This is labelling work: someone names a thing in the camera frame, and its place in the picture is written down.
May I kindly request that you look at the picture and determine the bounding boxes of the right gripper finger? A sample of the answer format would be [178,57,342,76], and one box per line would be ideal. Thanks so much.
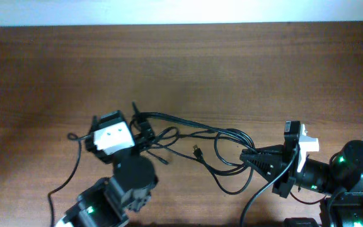
[239,153,285,182]
[243,144,284,154]

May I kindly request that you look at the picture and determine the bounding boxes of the black usb cable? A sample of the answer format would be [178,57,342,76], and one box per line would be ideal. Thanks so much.
[129,112,256,166]
[192,132,254,195]

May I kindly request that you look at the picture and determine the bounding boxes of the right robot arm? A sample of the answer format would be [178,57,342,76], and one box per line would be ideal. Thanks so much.
[240,133,363,226]

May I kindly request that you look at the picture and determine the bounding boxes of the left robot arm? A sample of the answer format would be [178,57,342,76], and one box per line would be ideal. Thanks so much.
[50,107,158,226]

